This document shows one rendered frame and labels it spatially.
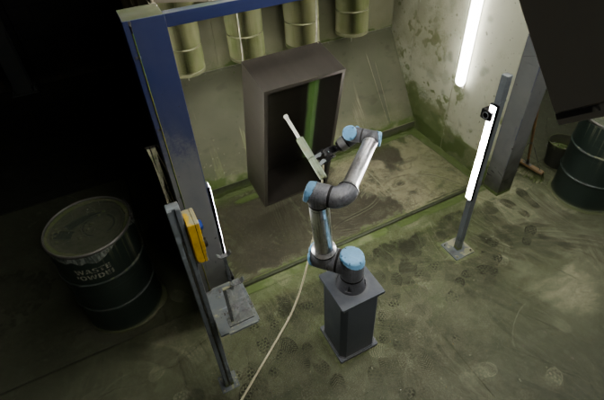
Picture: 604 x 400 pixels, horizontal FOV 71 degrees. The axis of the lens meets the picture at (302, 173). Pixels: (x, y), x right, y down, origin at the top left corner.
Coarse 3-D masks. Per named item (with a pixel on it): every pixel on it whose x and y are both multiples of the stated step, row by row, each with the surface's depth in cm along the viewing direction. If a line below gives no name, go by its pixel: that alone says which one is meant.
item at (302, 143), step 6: (288, 120) 275; (294, 132) 274; (300, 138) 272; (300, 144) 272; (306, 144) 272; (306, 150) 271; (306, 156) 271; (312, 156) 270; (312, 162) 270; (318, 162) 273; (318, 168) 269; (318, 174) 269; (324, 174) 268
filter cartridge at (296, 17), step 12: (300, 0) 370; (312, 0) 373; (288, 12) 379; (300, 12) 376; (312, 12) 379; (288, 24) 388; (300, 24) 382; (312, 24) 385; (288, 36) 395; (300, 36) 390; (312, 36) 392; (288, 48) 403
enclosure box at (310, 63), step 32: (256, 64) 278; (288, 64) 280; (320, 64) 282; (256, 96) 275; (288, 96) 324; (320, 96) 328; (256, 128) 298; (288, 128) 350; (320, 128) 347; (256, 160) 326; (288, 160) 381; (320, 160) 368; (288, 192) 362
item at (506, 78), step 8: (504, 80) 264; (504, 88) 266; (496, 96) 274; (504, 96) 271; (496, 120) 282; (496, 128) 287; (488, 152) 299; (480, 176) 313; (480, 184) 319; (472, 200) 328; (472, 208) 334; (464, 216) 341; (464, 224) 345; (464, 232) 351; (456, 240) 361; (456, 248) 365
